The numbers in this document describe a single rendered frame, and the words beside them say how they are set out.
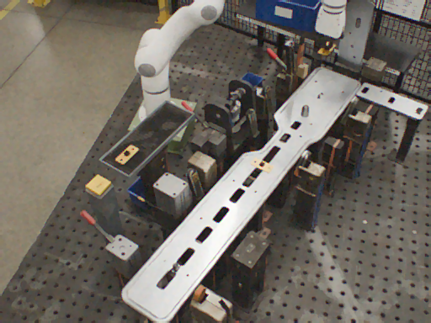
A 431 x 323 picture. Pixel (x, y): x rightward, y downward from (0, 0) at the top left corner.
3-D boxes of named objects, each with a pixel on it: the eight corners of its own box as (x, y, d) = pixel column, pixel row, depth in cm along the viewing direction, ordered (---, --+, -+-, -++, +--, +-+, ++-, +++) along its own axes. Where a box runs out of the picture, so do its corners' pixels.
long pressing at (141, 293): (171, 334, 151) (170, 331, 150) (114, 295, 160) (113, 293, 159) (364, 84, 226) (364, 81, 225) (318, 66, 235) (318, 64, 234)
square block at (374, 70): (364, 130, 247) (380, 71, 221) (349, 124, 250) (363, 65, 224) (371, 121, 252) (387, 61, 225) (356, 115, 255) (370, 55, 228)
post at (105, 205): (121, 270, 198) (99, 200, 166) (107, 260, 201) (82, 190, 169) (134, 256, 203) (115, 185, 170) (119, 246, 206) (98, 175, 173)
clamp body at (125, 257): (140, 317, 185) (124, 266, 158) (117, 301, 190) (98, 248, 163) (156, 297, 190) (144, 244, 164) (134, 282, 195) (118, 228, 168)
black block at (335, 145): (332, 200, 220) (343, 153, 198) (310, 189, 224) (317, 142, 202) (340, 187, 224) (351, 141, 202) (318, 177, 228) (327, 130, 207)
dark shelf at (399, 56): (402, 77, 227) (404, 72, 224) (233, 17, 262) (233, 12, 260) (419, 53, 239) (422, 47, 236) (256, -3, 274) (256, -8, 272)
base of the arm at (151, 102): (131, 121, 240) (125, 92, 225) (151, 95, 250) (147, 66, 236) (167, 134, 235) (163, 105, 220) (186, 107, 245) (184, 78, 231)
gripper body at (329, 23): (316, 6, 186) (312, 32, 195) (342, 14, 182) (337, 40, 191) (325, -3, 190) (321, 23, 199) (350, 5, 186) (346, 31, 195)
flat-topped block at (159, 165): (162, 226, 212) (149, 151, 179) (146, 217, 215) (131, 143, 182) (177, 210, 217) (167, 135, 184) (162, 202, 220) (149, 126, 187)
